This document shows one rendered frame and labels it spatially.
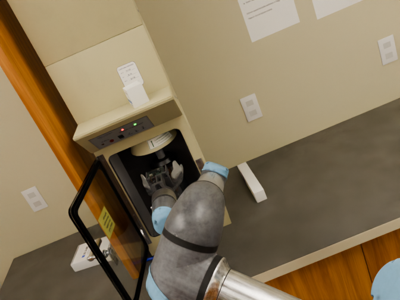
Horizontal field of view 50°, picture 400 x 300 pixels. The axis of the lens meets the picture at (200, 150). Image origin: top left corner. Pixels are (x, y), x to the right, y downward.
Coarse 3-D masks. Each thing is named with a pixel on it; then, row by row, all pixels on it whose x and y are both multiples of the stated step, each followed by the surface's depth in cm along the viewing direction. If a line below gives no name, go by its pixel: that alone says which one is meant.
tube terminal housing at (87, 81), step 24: (144, 24) 134; (96, 48) 129; (120, 48) 129; (144, 48) 130; (48, 72) 130; (72, 72) 130; (96, 72) 131; (144, 72) 133; (72, 96) 133; (96, 96) 134; (120, 96) 135; (120, 144) 142; (192, 144) 145
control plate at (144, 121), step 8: (136, 120) 129; (144, 120) 131; (120, 128) 130; (128, 128) 132; (136, 128) 134; (144, 128) 136; (104, 136) 131; (112, 136) 133; (128, 136) 137; (96, 144) 134
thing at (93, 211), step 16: (96, 176) 135; (96, 192) 132; (112, 192) 143; (80, 208) 120; (96, 208) 128; (112, 208) 139; (96, 224) 125; (112, 224) 135; (128, 224) 146; (96, 240) 122; (112, 240) 132; (128, 240) 142; (96, 256) 120; (128, 256) 138; (128, 272) 135; (128, 288) 131
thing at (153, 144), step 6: (168, 132) 148; (174, 132) 151; (156, 138) 145; (162, 138) 146; (168, 138) 147; (138, 144) 147; (144, 144) 146; (150, 144) 145; (156, 144) 145; (162, 144) 146; (132, 150) 150; (138, 150) 147; (144, 150) 146; (150, 150) 145; (156, 150) 145
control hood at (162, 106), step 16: (160, 96) 129; (112, 112) 133; (128, 112) 127; (144, 112) 127; (160, 112) 131; (176, 112) 134; (80, 128) 132; (96, 128) 127; (112, 128) 129; (80, 144) 130; (112, 144) 138
